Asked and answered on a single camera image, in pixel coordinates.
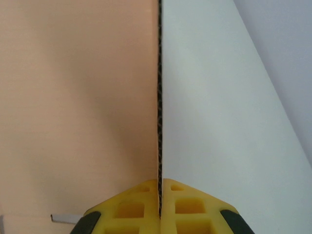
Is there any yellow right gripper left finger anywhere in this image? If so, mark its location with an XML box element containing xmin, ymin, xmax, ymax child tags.
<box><xmin>70</xmin><ymin>178</ymin><xmax>162</xmax><ymax>234</ymax></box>

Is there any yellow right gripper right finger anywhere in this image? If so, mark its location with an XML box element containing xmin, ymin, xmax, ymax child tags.
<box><xmin>162</xmin><ymin>178</ymin><xmax>255</xmax><ymax>234</ymax></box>

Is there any pink cardboard paper box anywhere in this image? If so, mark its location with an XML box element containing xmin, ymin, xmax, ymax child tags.
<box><xmin>0</xmin><ymin>0</ymin><xmax>163</xmax><ymax>234</ymax></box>

